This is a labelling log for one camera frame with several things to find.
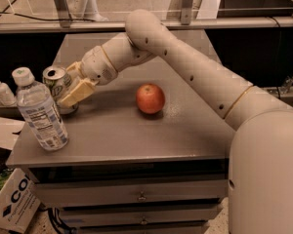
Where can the metal frame rail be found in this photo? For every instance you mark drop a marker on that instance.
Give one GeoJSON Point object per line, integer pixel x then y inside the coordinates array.
{"type": "Point", "coordinates": [27, 16]}

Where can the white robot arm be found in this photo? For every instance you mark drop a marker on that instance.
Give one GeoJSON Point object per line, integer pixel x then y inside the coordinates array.
{"type": "Point", "coordinates": [261, 152]}

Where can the red apple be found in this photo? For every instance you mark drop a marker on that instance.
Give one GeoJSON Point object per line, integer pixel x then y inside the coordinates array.
{"type": "Point", "coordinates": [150, 98]}

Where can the white cardboard box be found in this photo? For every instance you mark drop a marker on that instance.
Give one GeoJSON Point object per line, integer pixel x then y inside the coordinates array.
{"type": "Point", "coordinates": [17, 203]}

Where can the clear plastic water bottle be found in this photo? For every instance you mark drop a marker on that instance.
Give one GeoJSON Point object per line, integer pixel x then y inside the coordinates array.
{"type": "Point", "coordinates": [39, 110]}

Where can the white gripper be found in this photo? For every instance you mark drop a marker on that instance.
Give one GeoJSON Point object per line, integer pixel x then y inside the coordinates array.
{"type": "Point", "coordinates": [96, 65]}

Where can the white pump sanitizer bottle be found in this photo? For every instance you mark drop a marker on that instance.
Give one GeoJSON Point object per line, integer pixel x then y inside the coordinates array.
{"type": "Point", "coordinates": [7, 97]}

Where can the grey drawer cabinet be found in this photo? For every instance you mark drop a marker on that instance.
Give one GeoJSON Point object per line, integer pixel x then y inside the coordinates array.
{"type": "Point", "coordinates": [127, 172]}

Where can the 7up soda can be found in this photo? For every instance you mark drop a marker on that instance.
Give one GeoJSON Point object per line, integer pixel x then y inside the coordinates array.
{"type": "Point", "coordinates": [58, 82]}

